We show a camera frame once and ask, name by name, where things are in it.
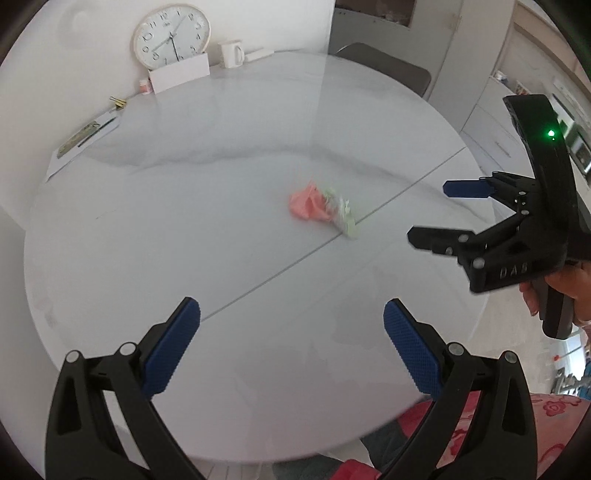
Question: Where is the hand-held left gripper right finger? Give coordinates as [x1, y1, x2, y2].
[381, 298, 539, 480]

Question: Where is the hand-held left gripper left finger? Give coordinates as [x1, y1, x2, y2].
[45, 296, 206, 480]

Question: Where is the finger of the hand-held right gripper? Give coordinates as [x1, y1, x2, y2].
[407, 213, 526, 271]
[442, 172, 537, 212]

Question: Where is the pale green wrapper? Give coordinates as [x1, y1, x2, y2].
[323, 187, 359, 240]

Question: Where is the pink paper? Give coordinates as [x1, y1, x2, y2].
[289, 180, 334, 223]

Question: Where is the person's right hand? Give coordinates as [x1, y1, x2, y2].
[519, 260, 591, 324]

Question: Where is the white microwave oven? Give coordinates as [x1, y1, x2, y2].
[551, 92, 591, 172]

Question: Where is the white kitchen cabinet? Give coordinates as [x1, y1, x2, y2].
[461, 69, 591, 195]

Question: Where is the grey chair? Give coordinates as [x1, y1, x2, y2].
[334, 42, 431, 98]

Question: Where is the red floral cloth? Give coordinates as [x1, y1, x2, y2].
[332, 390, 583, 480]

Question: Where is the cluttered storage shelf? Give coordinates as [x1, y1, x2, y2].
[551, 332, 591, 402]

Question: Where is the printed paper sheet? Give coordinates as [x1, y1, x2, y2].
[45, 111, 122, 180]

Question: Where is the black pen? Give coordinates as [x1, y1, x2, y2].
[78, 117, 117, 148]

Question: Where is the white mug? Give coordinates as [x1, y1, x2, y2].
[218, 39, 246, 69]

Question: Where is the white rectangular box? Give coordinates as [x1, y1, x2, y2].
[148, 54, 211, 95]

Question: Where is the round white wall clock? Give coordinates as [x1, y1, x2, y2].
[133, 4, 211, 71]

